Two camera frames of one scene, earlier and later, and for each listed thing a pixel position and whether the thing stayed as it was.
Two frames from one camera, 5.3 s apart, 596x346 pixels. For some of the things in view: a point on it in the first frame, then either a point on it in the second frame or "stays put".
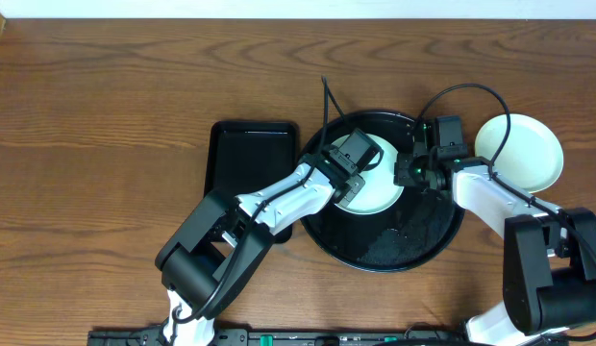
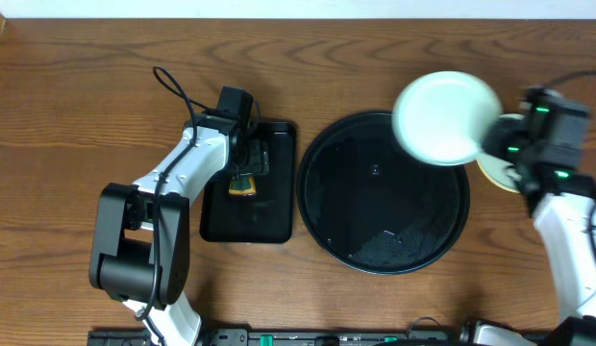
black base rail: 280,337 stays put
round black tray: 416,230 stays put
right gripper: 405,180 → 500,129
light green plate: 380,192 → 440,117
